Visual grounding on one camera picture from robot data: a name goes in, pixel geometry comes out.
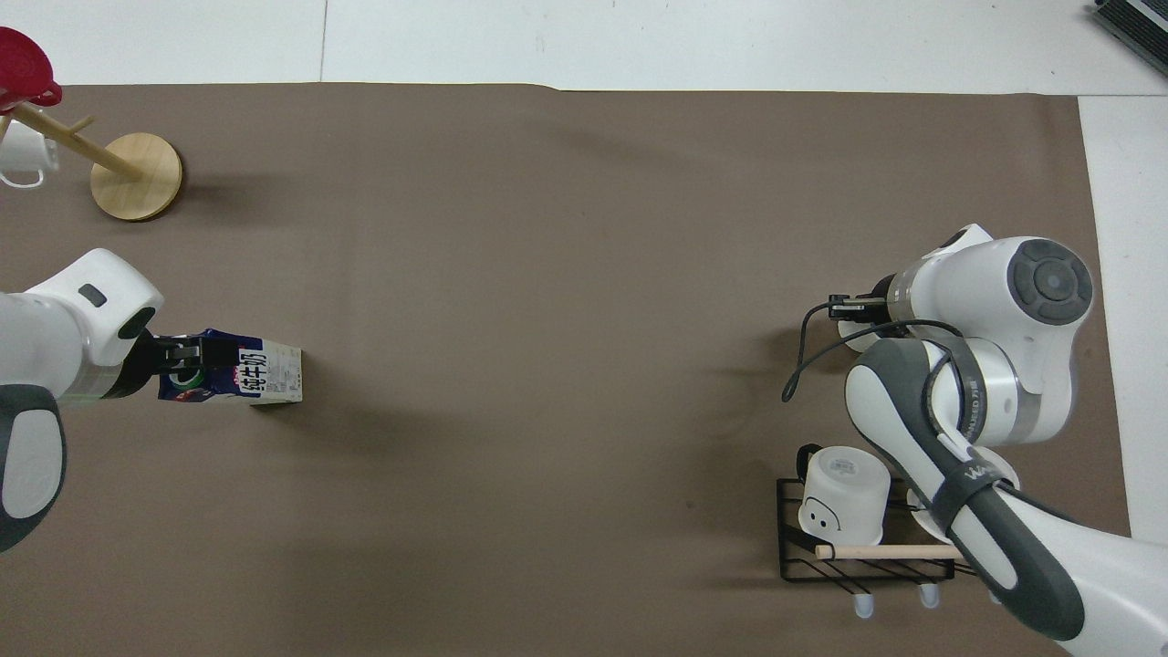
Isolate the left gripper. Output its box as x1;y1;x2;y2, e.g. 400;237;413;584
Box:
108;327;210;401

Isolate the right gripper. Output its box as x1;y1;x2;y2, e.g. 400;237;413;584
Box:
827;276;896;327

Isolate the blue and white milk carton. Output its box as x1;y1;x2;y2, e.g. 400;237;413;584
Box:
157;328;304;406

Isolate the wooden cup tree stand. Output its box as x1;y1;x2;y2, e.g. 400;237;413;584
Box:
0;100;184;223

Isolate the white cup with smiley face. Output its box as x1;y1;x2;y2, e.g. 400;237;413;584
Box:
796;443;892;549

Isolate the red cup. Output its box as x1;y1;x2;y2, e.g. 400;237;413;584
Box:
0;26;64;114

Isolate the black cable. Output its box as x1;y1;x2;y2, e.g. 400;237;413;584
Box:
781;299;970;437

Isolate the black wire rack wooden rod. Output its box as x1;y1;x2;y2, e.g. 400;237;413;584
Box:
776;476;970;621

